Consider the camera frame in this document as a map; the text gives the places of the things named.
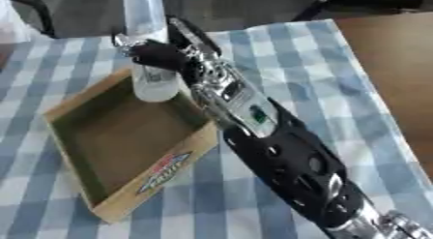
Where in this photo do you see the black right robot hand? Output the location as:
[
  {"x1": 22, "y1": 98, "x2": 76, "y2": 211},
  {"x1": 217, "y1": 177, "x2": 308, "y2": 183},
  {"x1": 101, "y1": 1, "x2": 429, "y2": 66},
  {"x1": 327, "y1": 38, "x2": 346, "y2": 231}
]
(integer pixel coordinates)
[{"x1": 109, "y1": 15, "x2": 223, "y2": 73}]

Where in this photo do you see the black chair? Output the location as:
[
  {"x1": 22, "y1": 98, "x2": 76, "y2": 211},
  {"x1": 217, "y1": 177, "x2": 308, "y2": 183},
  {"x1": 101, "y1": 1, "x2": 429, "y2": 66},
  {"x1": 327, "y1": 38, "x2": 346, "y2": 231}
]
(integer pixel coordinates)
[{"x1": 5, "y1": 0, "x2": 60, "y2": 40}]

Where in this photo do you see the tan cardboard box green inside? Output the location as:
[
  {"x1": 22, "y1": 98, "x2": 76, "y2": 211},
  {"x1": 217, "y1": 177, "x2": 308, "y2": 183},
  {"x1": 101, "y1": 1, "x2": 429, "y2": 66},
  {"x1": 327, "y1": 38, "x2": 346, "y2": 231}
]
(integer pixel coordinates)
[{"x1": 42, "y1": 67, "x2": 220, "y2": 224}]

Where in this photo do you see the black tripod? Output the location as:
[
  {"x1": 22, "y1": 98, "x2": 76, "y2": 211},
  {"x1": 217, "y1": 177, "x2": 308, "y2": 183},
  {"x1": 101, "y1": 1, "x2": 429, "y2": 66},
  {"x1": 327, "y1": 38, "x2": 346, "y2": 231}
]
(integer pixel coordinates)
[{"x1": 289, "y1": 0, "x2": 433, "y2": 22}]

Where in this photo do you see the clear plastic bottle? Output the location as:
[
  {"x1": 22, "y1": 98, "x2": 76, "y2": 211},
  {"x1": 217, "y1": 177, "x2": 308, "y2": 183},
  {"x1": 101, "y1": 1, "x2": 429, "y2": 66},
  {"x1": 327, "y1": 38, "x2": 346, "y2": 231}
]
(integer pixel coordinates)
[{"x1": 122, "y1": 0, "x2": 183, "y2": 104}]

